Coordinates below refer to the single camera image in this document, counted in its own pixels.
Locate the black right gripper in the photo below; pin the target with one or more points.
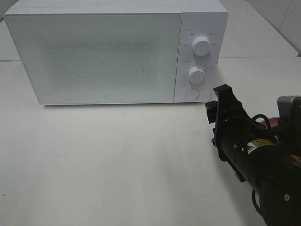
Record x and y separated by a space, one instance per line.
234 135

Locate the round white door button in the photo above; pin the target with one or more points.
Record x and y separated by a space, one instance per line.
192 94

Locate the pink round plate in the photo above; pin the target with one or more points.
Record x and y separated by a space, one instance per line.
267 132

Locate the white microwave door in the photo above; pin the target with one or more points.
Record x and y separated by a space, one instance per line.
98 59

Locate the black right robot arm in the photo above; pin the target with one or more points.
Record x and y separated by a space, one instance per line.
267 157

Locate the lower white timer knob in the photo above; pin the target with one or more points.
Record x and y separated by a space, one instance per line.
196 75

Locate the white microwave oven body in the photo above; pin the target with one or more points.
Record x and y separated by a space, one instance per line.
208 17

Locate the upper white power knob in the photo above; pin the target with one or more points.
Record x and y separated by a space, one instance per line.
201 45

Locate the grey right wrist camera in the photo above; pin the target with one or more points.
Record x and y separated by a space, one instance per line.
285 104

